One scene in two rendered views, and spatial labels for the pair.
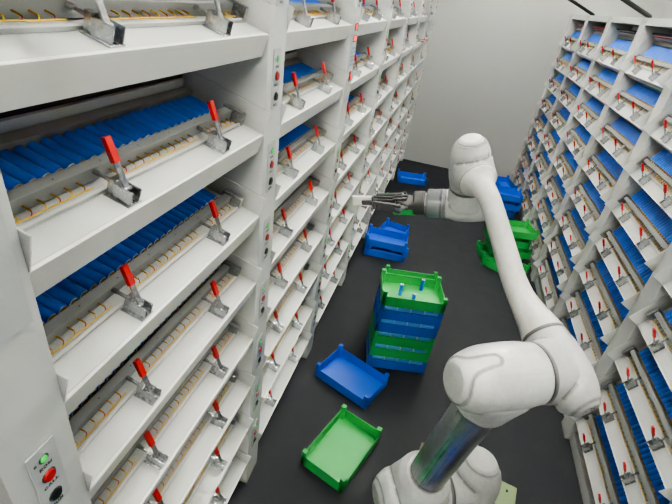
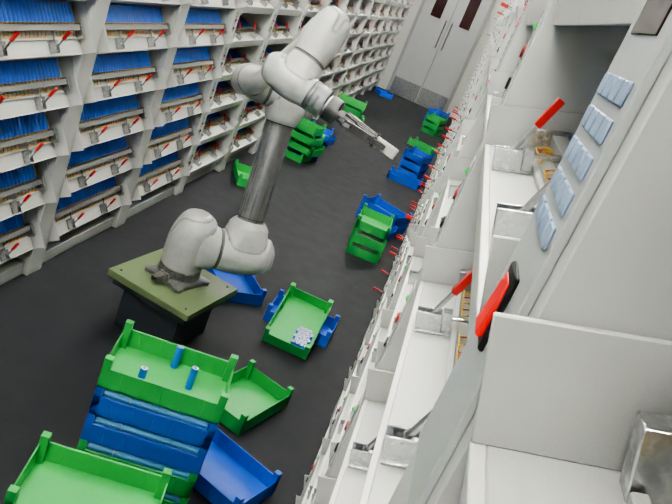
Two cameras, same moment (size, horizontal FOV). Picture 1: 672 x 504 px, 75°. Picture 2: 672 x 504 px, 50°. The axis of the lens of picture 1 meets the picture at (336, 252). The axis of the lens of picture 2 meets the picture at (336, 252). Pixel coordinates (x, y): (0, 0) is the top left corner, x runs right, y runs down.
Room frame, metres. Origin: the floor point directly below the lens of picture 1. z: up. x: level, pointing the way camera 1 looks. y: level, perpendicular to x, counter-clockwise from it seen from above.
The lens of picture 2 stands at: (3.33, -0.32, 1.47)
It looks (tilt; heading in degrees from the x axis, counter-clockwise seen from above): 20 degrees down; 173
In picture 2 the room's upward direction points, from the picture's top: 23 degrees clockwise
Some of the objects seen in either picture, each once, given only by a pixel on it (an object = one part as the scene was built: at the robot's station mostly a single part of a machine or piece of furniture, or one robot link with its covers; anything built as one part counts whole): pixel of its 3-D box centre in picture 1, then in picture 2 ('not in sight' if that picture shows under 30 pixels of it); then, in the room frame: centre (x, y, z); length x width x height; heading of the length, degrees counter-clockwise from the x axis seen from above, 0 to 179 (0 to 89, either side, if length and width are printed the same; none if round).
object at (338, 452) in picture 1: (342, 445); (245, 395); (1.15, -0.15, 0.04); 0.30 x 0.20 x 0.08; 151
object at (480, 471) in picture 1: (470, 480); (193, 239); (0.84, -0.52, 0.39); 0.18 x 0.16 x 0.22; 108
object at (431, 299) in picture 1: (412, 290); (171, 369); (1.76, -0.39, 0.44); 0.30 x 0.20 x 0.08; 91
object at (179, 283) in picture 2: not in sight; (175, 271); (0.86, -0.54, 0.26); 0.22 x 0.18 x 0.06; 149
